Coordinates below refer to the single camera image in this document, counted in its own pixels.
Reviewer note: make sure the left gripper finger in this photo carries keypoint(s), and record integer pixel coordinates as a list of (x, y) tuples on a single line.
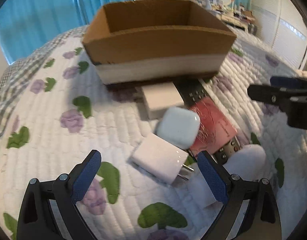
[(284, 82), (267, 94)]

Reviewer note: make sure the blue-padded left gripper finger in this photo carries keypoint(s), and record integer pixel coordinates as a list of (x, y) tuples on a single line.
[(36, 218), (261, 219)]

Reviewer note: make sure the red patterned card case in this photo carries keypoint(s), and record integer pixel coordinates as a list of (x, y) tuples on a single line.
[(215, 129)]

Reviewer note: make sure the black remote control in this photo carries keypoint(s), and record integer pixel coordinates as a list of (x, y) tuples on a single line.
[(192, 91)]

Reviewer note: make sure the light blue earbuds case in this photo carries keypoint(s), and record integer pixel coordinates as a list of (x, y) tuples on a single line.
[(179, 127)]

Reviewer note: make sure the white plug charger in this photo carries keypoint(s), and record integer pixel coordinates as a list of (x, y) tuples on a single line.
[(161, 159)]

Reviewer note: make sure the white louvered wardrobe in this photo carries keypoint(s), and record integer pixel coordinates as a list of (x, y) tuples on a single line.
[(281, 26)]

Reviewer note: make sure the white dressing table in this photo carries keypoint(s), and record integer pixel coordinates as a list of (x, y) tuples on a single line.
[(236, 22)]

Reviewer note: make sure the white floral quilt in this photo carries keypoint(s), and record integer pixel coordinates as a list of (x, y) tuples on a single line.
[(66, 111)]

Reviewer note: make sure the white square charger block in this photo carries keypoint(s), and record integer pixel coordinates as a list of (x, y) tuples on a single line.
[(160, 97)]

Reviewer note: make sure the grey checked bed sheet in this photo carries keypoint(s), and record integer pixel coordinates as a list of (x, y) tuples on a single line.
[(17, 76)]

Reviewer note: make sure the brown cardboard box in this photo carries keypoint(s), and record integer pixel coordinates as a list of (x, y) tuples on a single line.
[(144, 40)]

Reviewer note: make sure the left blue curtain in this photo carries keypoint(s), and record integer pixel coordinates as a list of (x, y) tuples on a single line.
[(26, 25)]

